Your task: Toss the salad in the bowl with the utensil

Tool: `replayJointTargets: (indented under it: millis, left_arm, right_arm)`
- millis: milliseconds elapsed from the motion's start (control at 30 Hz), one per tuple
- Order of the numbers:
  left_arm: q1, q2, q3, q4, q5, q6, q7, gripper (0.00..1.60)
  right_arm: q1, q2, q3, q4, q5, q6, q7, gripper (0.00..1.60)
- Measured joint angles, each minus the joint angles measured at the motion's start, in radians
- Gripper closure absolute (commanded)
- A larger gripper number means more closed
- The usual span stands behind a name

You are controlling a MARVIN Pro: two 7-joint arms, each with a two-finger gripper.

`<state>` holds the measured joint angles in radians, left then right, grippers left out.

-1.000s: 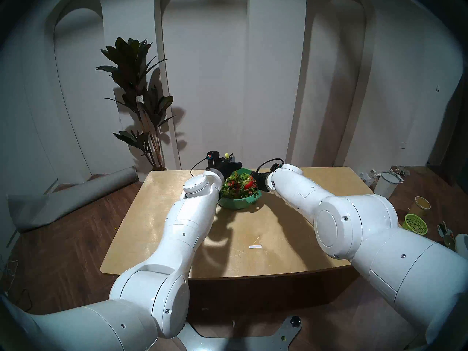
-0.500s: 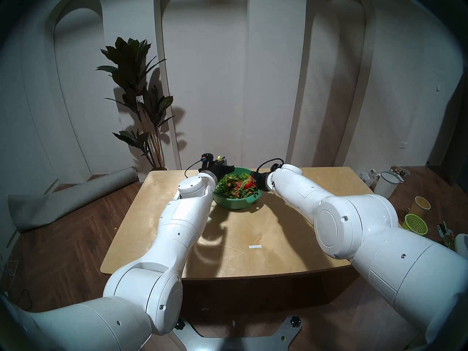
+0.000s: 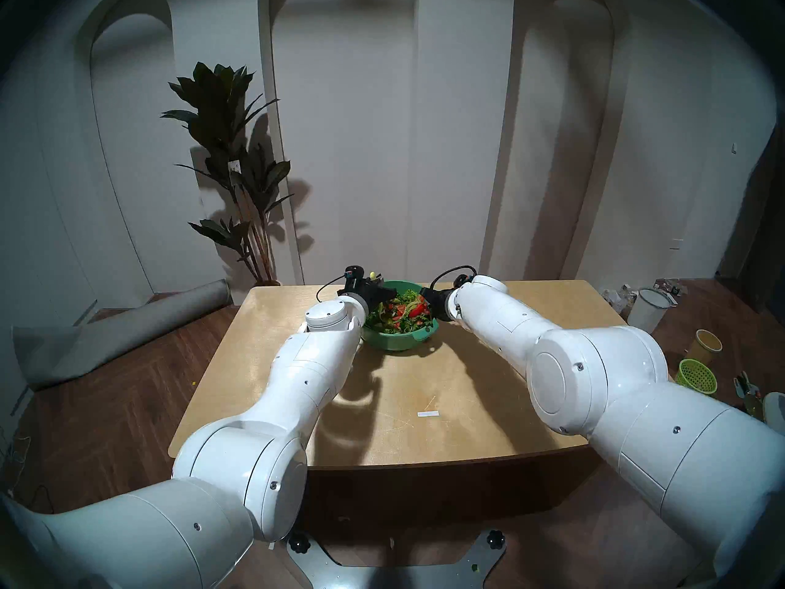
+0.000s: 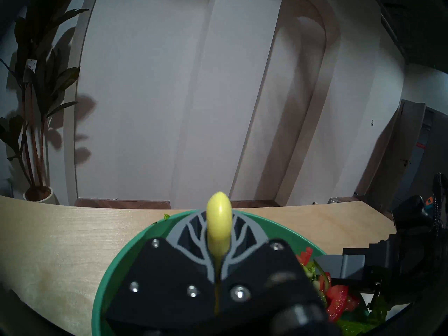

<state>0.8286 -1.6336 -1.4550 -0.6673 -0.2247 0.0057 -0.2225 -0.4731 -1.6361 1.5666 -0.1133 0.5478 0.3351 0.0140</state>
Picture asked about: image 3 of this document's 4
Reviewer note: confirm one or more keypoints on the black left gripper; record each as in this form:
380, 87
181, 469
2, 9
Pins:
357, 284

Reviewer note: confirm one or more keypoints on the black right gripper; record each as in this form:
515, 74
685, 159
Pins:
438, 302

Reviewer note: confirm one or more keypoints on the green plastic salad bowl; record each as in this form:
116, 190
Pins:
398, 342

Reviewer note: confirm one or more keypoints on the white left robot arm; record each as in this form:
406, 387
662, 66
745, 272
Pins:
245, 459

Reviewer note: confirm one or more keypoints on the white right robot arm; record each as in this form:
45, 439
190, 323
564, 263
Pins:
613, 379

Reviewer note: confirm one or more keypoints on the mixed lettuce tomato salad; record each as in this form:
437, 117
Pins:
398, 315

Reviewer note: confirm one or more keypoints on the crumpled white paper litter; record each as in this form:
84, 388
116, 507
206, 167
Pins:
616, 299

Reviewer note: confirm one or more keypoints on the white bucket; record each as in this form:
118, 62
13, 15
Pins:
647, 315

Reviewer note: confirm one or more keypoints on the small litter pile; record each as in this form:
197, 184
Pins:
670, 287

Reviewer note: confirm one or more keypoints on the tall potted plant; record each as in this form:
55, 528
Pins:
221, 115

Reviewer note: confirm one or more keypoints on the black base knob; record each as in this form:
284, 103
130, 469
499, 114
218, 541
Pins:
494, 540
298, 542

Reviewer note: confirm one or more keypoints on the green mesh basket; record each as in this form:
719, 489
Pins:
696, 376

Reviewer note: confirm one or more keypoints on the rolled grey mat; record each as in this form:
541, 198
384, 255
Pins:
116, 339

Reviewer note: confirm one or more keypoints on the yellow paper cup bin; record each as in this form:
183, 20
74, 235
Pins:
705, 350

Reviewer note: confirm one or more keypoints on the green plastic item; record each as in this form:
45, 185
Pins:
748, 391

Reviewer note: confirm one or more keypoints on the white swivel chair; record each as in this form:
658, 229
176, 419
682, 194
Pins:
776, 410

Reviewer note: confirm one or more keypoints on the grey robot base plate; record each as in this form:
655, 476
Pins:
398, 575

